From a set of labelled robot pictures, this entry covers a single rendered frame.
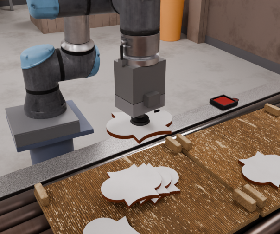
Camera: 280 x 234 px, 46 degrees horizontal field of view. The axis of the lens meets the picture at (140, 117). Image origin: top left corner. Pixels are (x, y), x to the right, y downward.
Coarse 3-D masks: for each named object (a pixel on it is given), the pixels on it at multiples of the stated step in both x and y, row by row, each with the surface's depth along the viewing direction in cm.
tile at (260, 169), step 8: (240, 160) 89; (248, 160) 89; (256, 160) 89; (264, 160) 89; (272, 160) 89; (248, 168) 86; (256, 168) 86; (264, 168) 86; (272, 168) 86; (248, 176) 84; (256, 176) 84; (264, 176) 84; (272, 176) 84; (256, 184) 82; (264, 184) 82; (272, 184) 82
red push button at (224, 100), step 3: (216, 99) 126; (219, 99) 126; (222, 99) 126; (225, 99) 126; (228, 99) 126; (219, 102) 124; (222, 102) 124; (225, 102) 124; (228, 102) 124; (231, 102) 124
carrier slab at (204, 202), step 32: (128, 160) 91; (160, 160) 91; (64, 192) 80; (96, 192) 80; (192, 192) 80; (224, 192) 80; (64, 224) 71; (160, 224) 71; (192, 224) 71; (224, 224) 71
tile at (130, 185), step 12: (132, 168) 83; (144, 168) 83; (108, 180) 79; (120, 180) 79; (132, 180) 79; (144, 180) 79; (156, 180) 79; (108, 192) 75; (120, 192) 75; (132, 192) 75; (144, 192) 75; (156, 192) 75; (132, 204) 73
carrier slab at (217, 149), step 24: (240, 120) 111; (264, 120) 111; (192, 144) 98; (216, 144) 98; (240, 144) 98; (264, 144) 98; (216, 168) 88; (240, 168) 88; (264, 192) 80; (264, 216) 75
